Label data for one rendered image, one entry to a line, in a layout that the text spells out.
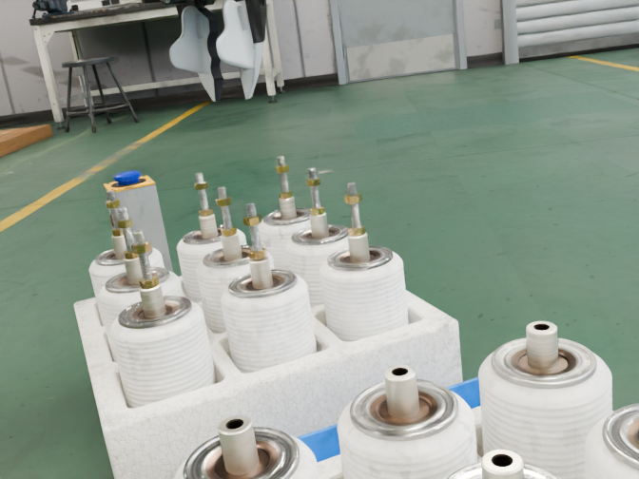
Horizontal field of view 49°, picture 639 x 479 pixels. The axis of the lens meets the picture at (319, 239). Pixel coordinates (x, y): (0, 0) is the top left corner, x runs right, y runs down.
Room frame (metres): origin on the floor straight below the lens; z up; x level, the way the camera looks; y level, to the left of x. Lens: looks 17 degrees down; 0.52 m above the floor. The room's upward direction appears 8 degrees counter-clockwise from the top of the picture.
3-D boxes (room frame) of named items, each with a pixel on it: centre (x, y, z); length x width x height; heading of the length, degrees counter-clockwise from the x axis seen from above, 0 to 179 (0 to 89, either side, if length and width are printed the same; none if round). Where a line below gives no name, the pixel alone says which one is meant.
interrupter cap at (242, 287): (0.72, 0.07, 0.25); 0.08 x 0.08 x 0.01
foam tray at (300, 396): (0.83, 0.11, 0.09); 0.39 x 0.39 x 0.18; 20
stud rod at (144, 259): (0.68, 0.18, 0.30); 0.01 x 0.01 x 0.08
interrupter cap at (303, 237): (0.87, 0.00, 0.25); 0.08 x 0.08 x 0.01
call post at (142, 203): (1.08, 0.28, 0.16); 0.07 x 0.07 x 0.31; 20
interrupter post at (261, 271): (0.72, 0.07, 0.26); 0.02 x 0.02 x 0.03
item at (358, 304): (0.76, -0.04, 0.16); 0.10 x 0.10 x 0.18
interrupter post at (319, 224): (0.87, 0.00, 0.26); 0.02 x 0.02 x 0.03
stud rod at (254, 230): (0.72, 0.07, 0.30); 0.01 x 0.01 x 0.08
